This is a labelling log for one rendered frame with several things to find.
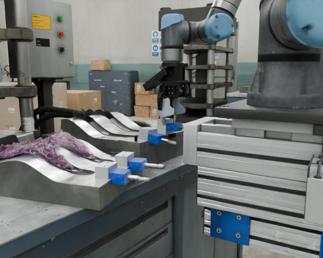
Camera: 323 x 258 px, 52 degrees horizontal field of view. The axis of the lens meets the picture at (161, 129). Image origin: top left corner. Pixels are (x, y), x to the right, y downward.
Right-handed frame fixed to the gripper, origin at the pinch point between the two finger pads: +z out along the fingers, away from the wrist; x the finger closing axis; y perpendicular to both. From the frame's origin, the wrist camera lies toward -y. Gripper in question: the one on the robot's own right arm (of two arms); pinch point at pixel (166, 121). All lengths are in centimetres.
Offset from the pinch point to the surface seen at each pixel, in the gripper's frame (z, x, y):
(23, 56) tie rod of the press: -24, -8, -72
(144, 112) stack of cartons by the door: 75, 525, -427
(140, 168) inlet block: 8.4, -28.7, 11.0
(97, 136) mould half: 5.0, -16.1, -18.0
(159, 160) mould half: 12.3, -7.5, 2.1
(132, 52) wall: -71, 555, -487
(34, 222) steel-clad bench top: 14, -58, 7
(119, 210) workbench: 21.7, -29.7, 4.1
